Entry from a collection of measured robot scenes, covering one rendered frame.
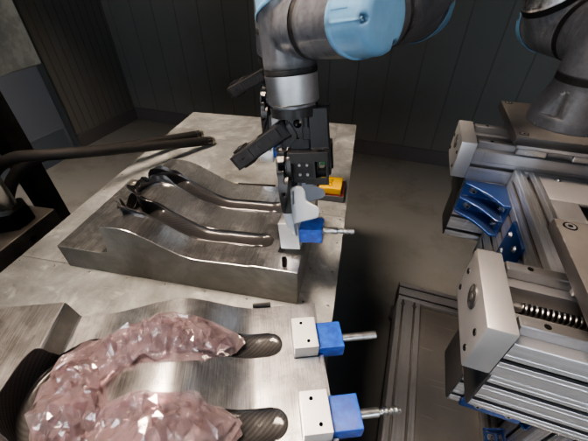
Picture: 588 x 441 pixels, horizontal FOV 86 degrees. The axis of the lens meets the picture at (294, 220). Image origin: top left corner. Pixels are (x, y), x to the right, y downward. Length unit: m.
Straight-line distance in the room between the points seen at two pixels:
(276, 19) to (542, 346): 0.48
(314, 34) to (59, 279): 0.68
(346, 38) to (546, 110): 0.57
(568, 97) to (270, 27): 0.61
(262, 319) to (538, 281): 0.40
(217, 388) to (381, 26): 0.47
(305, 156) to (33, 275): 0.63
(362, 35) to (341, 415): 0.43
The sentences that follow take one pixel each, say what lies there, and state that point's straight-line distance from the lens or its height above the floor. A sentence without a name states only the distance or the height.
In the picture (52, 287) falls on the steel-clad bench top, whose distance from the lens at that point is 0.82.
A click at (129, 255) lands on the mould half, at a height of 0.87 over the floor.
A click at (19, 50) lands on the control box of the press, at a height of 1.12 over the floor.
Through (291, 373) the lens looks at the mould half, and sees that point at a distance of 0.50.
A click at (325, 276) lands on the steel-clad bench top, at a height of 0.80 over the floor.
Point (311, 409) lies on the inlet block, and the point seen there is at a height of 0.88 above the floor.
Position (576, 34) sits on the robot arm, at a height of 1.20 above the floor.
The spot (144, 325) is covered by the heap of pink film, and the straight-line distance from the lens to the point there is 0.50.
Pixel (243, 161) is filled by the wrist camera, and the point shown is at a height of 1.06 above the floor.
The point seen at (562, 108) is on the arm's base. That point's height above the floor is 1.08.
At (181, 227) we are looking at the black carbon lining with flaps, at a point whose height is 0.90.
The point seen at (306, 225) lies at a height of 0.94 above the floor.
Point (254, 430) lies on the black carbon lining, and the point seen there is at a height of 0.85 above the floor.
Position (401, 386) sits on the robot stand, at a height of 0.23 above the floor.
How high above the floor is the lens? 1.31
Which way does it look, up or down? 39 degrees down
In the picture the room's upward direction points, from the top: straight up
